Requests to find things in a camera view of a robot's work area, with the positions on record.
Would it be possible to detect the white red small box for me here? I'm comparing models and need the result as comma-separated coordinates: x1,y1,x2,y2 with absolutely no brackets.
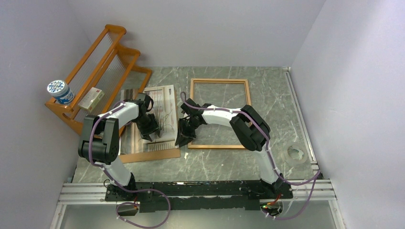
78,87,105,112

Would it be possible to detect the purple cable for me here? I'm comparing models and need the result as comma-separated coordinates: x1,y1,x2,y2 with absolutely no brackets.
180,92,321,221
88,101,171,229

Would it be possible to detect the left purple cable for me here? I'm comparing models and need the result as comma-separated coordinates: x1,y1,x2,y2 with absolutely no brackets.
88,101,171,229

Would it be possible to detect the orange wooden shelf rack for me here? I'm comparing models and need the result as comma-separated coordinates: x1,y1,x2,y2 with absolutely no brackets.
45,24,152,135

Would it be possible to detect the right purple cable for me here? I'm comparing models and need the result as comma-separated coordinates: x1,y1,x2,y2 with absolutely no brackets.
180,92,321,221

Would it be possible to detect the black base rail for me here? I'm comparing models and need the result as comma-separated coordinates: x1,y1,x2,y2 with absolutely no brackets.
105,180,293,213

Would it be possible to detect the wooden picture frame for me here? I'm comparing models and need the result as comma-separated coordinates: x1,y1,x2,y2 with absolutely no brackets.
187,78,253,150

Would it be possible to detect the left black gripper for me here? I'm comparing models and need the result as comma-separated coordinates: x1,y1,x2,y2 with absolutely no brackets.
134,113,160,142

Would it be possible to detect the brown backing board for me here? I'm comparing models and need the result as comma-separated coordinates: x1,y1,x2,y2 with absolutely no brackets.
119,88,180,163

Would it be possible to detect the blue white round tin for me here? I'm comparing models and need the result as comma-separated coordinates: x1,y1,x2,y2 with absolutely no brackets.
47,80,75,104

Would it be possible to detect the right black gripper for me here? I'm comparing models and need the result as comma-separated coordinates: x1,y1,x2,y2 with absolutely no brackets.
175,116,198,147

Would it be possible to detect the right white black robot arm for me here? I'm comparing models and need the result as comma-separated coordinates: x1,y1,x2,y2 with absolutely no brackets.
175,98,292,198

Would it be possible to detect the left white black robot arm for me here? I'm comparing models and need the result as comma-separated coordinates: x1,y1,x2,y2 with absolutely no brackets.
78,93,160,201

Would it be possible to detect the plant photo print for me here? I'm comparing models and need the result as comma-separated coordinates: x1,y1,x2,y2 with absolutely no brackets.
119,85,180,160

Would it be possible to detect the aluminium extrusion rail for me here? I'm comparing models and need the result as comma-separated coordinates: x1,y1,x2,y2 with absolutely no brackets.
50,179,346,229

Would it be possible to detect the clear tape roll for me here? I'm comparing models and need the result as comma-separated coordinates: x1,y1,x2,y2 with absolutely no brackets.
281,144,308,166

